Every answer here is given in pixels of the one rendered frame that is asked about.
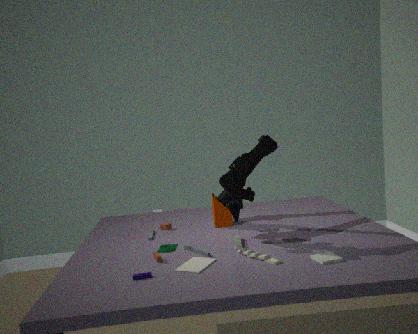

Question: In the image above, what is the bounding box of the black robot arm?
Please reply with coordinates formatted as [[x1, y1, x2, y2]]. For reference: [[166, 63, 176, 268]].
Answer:
[[216, 135, 277, 207]]

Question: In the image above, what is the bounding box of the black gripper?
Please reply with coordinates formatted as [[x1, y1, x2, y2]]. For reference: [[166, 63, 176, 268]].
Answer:
[[227, 184, 243, 222]]

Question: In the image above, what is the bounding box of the dark blue flat bar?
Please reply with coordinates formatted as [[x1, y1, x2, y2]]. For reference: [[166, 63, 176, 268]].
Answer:
[[133, 272, 152, 280]]

